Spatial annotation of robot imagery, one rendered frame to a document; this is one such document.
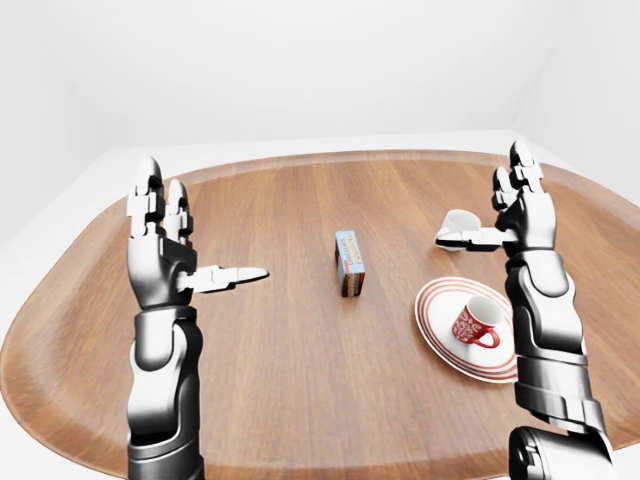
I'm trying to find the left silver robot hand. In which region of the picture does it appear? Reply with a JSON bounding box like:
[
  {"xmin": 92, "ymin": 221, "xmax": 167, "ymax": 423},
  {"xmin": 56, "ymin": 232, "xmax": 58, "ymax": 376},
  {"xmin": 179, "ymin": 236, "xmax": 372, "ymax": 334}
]
[{"xmin": 125, "ymin": 155, "xmax": 271, "ymax": 314}]

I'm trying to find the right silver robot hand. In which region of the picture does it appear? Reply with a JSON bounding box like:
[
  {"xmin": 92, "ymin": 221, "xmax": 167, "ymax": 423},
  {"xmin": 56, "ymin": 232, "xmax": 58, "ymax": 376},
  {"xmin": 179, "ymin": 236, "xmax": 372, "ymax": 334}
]
[{"xmin": 436, "ymin": 140, "xmax": 559, "ymax": 259}]

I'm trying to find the white mug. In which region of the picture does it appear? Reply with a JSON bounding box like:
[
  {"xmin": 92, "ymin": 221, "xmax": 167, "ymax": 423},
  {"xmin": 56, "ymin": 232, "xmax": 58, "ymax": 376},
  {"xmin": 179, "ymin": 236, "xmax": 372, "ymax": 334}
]
[{"xmin": 434, "ymin": 209, "xmax": 482, "ymax": 253}]

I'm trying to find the red patterned mug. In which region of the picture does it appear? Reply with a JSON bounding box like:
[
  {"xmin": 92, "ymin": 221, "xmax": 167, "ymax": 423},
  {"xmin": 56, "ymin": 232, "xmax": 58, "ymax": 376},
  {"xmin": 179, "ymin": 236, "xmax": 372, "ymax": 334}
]
[{"xmin": 451, "ymin": 295, "xmax": 503, "ymax": 350}]

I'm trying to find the white plate with red rings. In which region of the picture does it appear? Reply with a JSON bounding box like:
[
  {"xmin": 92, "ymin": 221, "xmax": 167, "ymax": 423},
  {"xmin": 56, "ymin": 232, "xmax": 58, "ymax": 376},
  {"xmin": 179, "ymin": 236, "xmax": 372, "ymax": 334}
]
[{"xmin": 413, "ymin": 277, "xmax": 520, "ymax": 384}]

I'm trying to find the chocolate pudding box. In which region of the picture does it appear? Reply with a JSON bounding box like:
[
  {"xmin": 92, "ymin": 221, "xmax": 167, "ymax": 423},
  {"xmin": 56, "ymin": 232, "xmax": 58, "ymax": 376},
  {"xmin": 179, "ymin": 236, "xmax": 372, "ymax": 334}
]
[{"xmin": 333, "ymin": 229, "xmax": 370, "ymax": 298}]

